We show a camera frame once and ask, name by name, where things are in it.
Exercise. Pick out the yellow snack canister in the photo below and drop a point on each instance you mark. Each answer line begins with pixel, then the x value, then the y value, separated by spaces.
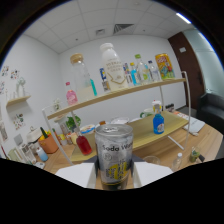
pixel 165 66

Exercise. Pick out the small light blue bottle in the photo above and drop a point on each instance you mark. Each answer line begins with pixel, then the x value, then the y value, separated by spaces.
pixel 133 76

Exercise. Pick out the orange pot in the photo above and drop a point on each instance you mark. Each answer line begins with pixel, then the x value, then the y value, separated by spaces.
pixel 49 143

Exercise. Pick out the wooden wall shelf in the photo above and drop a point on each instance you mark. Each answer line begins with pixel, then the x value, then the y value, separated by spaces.
pixel 18 100

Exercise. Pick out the white figurine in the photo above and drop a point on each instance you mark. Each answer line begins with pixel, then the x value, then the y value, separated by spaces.
pixel 21 87

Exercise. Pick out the wall poster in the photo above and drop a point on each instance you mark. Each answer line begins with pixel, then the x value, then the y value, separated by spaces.
pixel 104 80

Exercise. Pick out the brown door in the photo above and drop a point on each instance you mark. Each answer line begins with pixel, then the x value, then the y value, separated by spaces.
pixel 188 66

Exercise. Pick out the white green mug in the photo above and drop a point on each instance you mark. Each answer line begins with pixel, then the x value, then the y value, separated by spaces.
pixel 146 112

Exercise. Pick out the blue and white cup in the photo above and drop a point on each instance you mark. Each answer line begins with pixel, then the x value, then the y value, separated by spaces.
pixel 42 155

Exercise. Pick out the large white bottle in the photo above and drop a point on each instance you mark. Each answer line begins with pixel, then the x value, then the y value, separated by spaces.
pixel 113 70

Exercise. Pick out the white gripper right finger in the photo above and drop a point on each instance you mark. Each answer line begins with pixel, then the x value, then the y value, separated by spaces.
pixel 150 171

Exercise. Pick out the teal liquid bottle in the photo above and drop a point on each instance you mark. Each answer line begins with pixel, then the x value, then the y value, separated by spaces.
pixel 93 87

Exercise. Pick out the small pink bottle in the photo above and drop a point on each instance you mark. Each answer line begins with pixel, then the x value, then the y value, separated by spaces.
pixel 71 96

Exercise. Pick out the clear bottle with orange cap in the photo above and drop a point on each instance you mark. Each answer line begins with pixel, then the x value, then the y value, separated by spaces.
pixel 102 123

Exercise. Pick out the glass jar with cork lid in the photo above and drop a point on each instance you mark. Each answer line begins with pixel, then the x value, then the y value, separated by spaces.
pixel 81 78

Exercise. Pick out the blue liquid bottle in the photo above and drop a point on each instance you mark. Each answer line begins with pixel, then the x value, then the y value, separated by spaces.
pixel 158 125

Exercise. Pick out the red liquid bottle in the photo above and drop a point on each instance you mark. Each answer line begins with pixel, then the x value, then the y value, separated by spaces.
pixel 84 145

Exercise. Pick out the clear bottle with green cap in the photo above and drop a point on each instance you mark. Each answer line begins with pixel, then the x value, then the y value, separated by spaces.
pixel 142 70

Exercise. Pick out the green potted plant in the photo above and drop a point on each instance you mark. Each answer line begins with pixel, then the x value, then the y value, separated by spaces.
pixel 73 122

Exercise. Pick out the black chair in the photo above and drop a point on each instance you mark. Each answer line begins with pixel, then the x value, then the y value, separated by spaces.
pixel 211 108

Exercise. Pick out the soda water can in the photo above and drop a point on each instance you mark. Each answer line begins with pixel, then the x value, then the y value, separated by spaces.
pixel 114 153

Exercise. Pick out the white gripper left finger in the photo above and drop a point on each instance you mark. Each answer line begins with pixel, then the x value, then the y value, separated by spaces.
pixel 76 173

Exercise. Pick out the two-tier wooden shelf rack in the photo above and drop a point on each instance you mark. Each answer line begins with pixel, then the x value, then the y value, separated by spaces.
pixel 146 128

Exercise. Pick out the small red white carton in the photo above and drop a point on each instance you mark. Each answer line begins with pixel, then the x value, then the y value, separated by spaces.
pixel 127 75

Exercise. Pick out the small clear bottle blue cap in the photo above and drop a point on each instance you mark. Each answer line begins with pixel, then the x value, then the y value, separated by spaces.
pixel 153 71

